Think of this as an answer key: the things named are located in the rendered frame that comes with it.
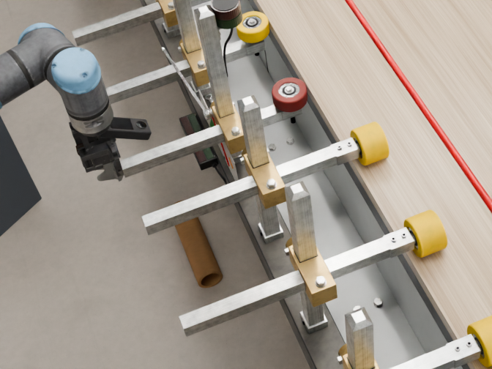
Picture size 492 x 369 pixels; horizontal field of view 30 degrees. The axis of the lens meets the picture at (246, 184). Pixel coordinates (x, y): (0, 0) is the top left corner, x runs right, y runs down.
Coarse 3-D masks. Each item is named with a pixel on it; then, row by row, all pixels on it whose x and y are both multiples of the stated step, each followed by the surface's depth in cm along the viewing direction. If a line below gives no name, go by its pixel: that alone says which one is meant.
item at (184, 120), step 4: (184, 120) 234; (188, 120) 233; (184, 124) 233; (188, 124) 233; (184, 128) 232; (188, 128) 232; (192, 128) 232; (188, 132) 231; (192, 132) 231; (196, 152) 227; (200, 152) 226; (200, 156) 226; (204, 156) 226; (200, 160) 225; (204, 160) 225
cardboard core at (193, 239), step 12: (180, 228) 292; (192, 228) 290; (192, 240) 287; (204, 240) 288; (192, 252) 285; (204, 252) 284; (192, 264) 284; (204, 264) 281; (216, 264) 282; (204, 276) 279; (216, 276) 285
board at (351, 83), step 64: (256, 0) 228; (320, 0) 225; (384, 0) 222; (448, 0) 220; (320, 64) 212; (384, 64) 209; (448, 64) 207; (384, 128) 198; (448, 128) 196; (384, 192) 188; (448, 192) 186; (448, 256) 177; (448, 320) 168
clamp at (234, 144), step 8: (216, 112) 211; (216, 120) 212; (224, 120) 209; (232, 120) 209; (240, 120) 209; (224, 128) 208; (240, 128) 207; (224, 136) 208; (232, 136) 206; (240, 136) 206; (232, 144) 207; (240, 144) 208; (232, 152) 209
